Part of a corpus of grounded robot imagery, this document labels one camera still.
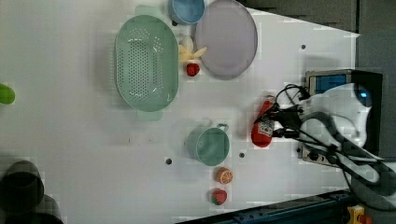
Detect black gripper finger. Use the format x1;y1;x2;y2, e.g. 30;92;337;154
273;129;285;138
255;103;279;123

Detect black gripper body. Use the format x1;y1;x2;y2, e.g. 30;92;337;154
276;105;302;138

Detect red plush ketchup bottle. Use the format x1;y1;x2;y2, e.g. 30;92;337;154
250;95;276;147

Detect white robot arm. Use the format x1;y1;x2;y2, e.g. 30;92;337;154
254;83;395;212

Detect black and steel toaster oven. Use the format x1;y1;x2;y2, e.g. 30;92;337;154
297;82;382;163

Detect toy orange slice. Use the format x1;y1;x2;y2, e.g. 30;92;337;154
216;167;233;185

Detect toy strawberry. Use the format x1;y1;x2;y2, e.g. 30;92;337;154
210;189;228;205

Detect small red toy fruit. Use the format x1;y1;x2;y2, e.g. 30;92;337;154
186;63;200;77

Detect lilac round plate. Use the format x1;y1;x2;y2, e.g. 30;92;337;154
195;0;258;79

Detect yellow toy banana peel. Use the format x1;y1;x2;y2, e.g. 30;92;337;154
178;35;206;63

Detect yellow and red button box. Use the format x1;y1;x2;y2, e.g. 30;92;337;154
347;205;373;224

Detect blue bowl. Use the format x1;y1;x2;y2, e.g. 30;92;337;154
167;0;205;26

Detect green perforated colander basket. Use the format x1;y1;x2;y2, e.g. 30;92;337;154
114;5;178;121

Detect green object at edge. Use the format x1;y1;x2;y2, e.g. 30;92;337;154
0;84;16;105

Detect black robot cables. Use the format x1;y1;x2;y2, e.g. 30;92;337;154
275;83;384;192

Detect teal cup with handle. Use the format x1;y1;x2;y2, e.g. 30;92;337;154
187;123;230;166

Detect blue metal table frame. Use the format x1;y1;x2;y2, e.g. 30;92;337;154
177;190;355;224

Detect dark cylindrical camera mount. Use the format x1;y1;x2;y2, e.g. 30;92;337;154
1;161;64;224

